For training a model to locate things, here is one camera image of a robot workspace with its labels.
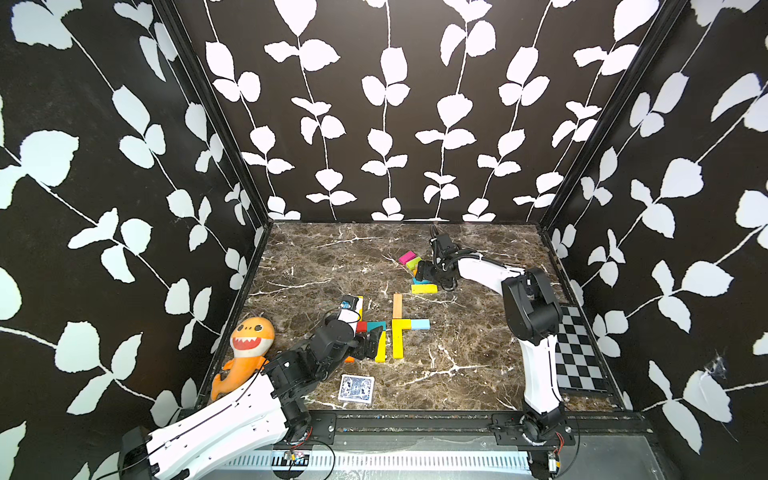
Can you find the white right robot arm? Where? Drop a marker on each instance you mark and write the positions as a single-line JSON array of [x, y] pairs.
[[532, 313]]

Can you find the lime green short block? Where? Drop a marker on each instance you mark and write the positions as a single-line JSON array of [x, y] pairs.
[[412, 265]]

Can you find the yellow-green long block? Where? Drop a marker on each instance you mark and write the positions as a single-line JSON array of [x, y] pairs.
[[420, 289]]

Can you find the blue playing card box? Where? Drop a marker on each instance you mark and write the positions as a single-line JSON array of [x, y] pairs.
[[356, 389]]

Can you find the yellow plank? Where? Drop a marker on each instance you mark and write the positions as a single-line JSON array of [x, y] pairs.
[[381, 348], [397, 343]]

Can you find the black white checkerboard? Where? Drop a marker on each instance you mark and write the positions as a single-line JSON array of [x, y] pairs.
[[579, 366]]

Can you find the orange plush toy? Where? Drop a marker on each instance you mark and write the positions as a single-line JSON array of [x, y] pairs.
[[250, 341]]

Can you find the magenta block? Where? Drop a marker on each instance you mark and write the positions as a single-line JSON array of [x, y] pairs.
[[407, 257]]

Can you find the teal block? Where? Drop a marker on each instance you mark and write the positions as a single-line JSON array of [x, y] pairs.
[[374, 325]]

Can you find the natural wood short block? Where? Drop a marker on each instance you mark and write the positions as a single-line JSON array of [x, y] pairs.
[[397, 310]]

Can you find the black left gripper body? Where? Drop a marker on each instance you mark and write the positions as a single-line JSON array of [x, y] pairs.
[[358, 349]]

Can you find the light blue block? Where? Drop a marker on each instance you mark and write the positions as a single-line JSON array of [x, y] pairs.
[[420, 324]]

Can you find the black metal base rail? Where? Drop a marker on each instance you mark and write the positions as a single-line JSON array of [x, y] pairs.
[[505, 427]]

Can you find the amber yellow short block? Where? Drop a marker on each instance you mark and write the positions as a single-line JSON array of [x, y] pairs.
[[401, 324]]

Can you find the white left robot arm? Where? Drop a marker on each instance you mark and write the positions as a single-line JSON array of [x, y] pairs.
[[267, 409]]

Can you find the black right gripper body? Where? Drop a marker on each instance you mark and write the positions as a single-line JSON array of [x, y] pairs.
[[433, 272]]

